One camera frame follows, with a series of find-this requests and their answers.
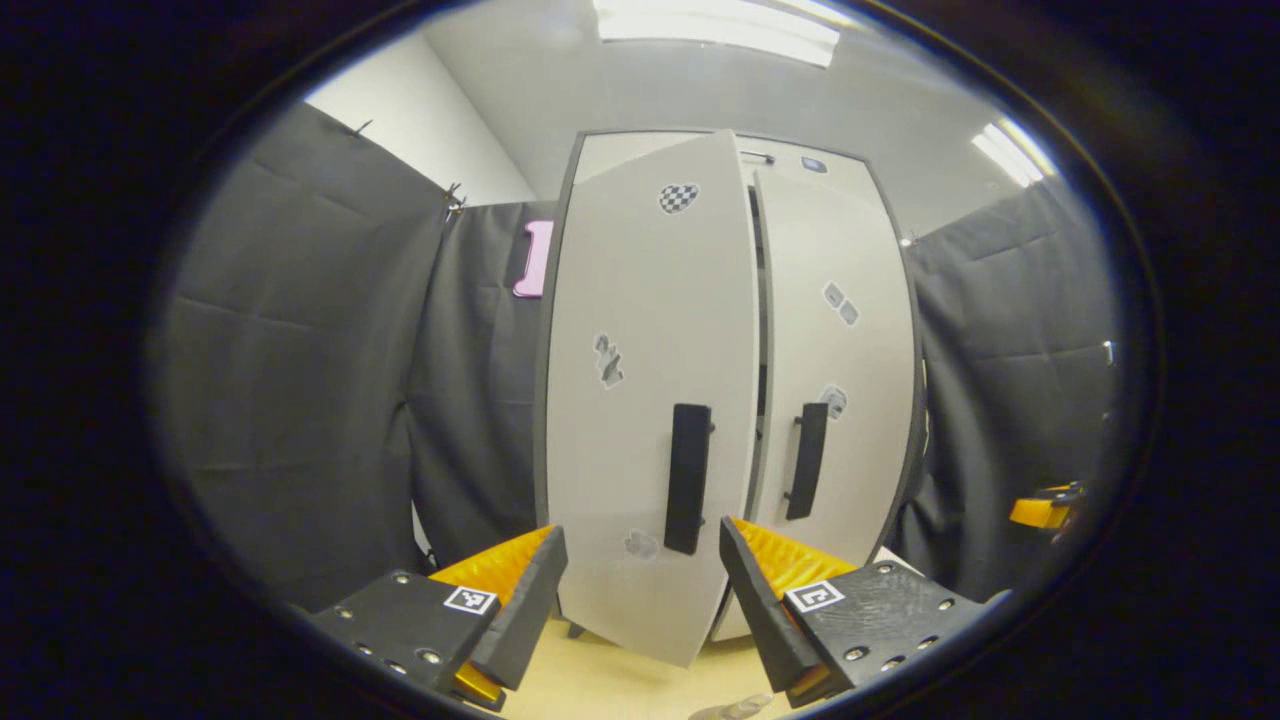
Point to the white cabinet drawer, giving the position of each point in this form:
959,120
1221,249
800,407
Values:
620,155

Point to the ceiling light panel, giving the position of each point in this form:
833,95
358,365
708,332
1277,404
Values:
715,30
1015,152

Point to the black backdrop cloth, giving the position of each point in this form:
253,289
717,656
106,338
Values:
300,350

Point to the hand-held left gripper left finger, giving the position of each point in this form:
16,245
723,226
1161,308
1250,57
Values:
525,612

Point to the white cabinet door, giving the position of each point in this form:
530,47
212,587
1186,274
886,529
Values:
850,350
640,450

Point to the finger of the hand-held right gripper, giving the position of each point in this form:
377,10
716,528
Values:
1035,512

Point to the white and grey cabinet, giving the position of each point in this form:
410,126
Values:
541,420

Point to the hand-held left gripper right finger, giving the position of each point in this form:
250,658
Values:
762,612

